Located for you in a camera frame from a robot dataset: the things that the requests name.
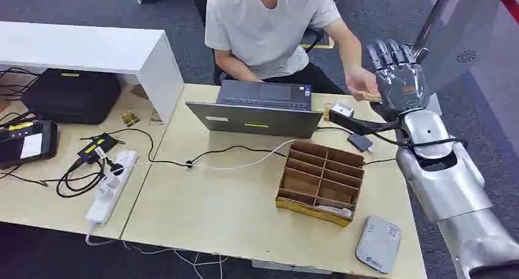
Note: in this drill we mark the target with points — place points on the person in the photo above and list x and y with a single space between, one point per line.
263 30

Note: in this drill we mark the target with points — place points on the black power adapter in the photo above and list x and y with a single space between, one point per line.
97 146

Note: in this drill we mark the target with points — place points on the black plug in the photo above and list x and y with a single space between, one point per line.
115 167

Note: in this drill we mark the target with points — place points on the gold binder clips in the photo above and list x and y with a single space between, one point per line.
155 119
129 118

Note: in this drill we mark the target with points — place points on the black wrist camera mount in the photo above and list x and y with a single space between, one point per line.
356 124

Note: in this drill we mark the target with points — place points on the person's left hand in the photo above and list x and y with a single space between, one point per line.
359 81

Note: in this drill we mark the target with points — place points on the white side desk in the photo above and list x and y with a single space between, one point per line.
101 50

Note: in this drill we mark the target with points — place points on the white power strip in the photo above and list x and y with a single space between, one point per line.
111 188

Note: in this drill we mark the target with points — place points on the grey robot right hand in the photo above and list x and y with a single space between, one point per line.
399 84

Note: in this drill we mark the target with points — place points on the small black dongle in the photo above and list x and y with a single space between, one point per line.
359 142

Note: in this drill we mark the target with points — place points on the black carrying case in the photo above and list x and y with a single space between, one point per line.
73 95

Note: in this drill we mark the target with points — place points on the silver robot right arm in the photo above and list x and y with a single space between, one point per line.
446 184

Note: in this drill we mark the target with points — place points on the white card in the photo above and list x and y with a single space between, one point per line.
334 210

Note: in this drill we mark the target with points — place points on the grey flat pouch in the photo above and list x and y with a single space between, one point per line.
378 244

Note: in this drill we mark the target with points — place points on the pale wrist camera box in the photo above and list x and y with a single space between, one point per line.
343 109

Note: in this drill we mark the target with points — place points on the wooden card box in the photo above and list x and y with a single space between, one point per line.
320 180

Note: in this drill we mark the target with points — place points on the black handheld tablet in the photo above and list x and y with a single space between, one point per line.
26 143

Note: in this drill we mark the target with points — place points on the grey laptop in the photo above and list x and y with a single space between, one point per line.
259 119

